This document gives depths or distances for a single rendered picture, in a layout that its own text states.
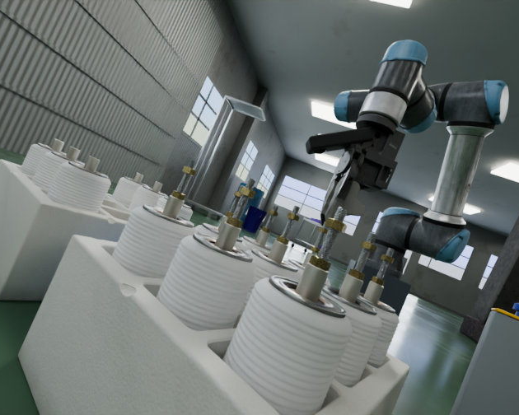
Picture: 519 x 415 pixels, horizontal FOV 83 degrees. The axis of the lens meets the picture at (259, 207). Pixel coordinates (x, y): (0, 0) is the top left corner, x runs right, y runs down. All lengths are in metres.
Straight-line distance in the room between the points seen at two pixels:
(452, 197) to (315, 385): 0.84
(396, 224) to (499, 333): 0.71
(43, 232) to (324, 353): 0.51
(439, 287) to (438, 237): 11.11
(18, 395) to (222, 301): 0.27
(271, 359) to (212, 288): 0.10
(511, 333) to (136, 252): 0.43
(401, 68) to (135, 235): 0.51
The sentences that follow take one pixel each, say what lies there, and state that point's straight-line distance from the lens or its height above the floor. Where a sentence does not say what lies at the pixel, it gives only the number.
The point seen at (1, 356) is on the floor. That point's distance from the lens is 0.55.
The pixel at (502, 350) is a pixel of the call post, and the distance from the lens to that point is 0.42.
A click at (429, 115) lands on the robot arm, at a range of 0.71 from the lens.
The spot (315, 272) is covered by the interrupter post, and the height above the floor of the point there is 0.28.
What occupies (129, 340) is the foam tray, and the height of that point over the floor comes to 0.15.
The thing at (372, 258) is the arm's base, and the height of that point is 0.33.
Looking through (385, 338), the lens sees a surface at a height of 0.22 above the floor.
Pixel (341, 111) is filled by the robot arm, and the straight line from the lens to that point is 0.77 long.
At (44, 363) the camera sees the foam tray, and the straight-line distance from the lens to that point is 0.47.
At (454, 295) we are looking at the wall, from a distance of 12.31.
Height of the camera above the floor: 0.30
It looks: 2 degrees up
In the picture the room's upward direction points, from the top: 23 degrees clockwise
